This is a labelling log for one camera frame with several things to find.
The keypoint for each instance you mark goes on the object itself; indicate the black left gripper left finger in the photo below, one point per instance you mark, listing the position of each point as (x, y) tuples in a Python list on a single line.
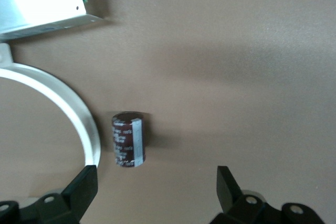
[(73, 200)]

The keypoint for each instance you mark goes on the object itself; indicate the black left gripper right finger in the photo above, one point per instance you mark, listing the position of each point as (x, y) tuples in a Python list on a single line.
[(231, 200)]

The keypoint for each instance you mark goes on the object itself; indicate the small black connector block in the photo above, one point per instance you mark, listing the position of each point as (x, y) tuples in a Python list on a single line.
[(126, 140)]

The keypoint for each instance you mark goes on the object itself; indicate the white semicircular bracket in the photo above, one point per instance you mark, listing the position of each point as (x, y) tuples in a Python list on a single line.
[(90, 142)]

